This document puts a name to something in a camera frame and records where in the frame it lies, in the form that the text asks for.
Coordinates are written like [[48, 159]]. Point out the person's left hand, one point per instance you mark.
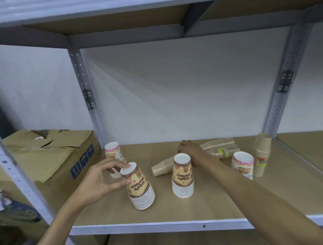
[[93, 184]]

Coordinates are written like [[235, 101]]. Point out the person's right hand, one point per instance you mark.
[[195, 154]]

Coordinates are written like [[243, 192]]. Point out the person's left thumb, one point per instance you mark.
[[118, 185]]

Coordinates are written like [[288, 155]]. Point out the person's left middle finger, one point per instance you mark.
[[114, 171]]

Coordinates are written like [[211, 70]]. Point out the person's right fingers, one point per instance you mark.
[[183, 147]]

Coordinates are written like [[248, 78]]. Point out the stack of brown printed cups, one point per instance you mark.
[[140, 189], [183, 176]]

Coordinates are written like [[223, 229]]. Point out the person's right forearm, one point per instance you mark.
[[254, 199]]

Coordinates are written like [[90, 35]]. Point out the person's left forearm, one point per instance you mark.
[[60, 224]]

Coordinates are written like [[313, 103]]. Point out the stack of pink printed cups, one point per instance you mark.
[[242, 164], [113, 151]]

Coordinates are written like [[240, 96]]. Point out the short stack of kraft cups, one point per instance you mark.
[[161, 168]]

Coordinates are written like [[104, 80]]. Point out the long stack of kraft cups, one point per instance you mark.
[[219, 143]]

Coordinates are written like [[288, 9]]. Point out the green-labelled stack of kraft cups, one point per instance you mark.
[[225, 152]]

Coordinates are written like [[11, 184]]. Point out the grey metal shelf rack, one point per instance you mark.
[[151, 226]]

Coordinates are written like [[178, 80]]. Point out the torn cardboard box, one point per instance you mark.
[[58, 161]]

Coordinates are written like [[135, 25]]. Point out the yellow-labelled stack of kraft cups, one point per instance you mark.
[[262, 156]]

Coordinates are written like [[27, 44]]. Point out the blue plastic package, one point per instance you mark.
[[19, 209]]

